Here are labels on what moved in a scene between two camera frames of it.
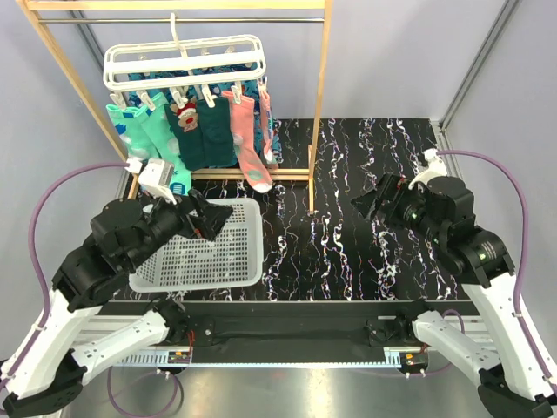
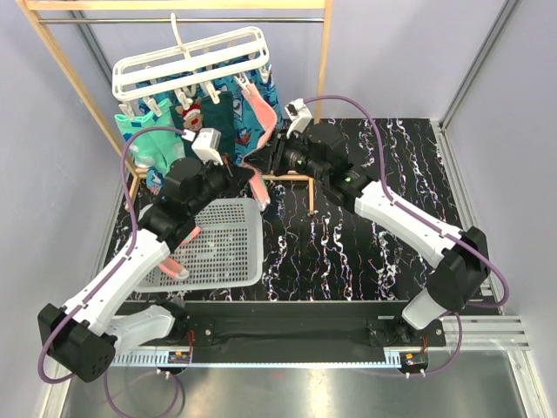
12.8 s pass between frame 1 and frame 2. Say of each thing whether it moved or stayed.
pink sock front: moved
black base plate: stayed
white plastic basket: stayed
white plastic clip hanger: moved
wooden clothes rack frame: stayed
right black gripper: moved
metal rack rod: stayed
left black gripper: moved
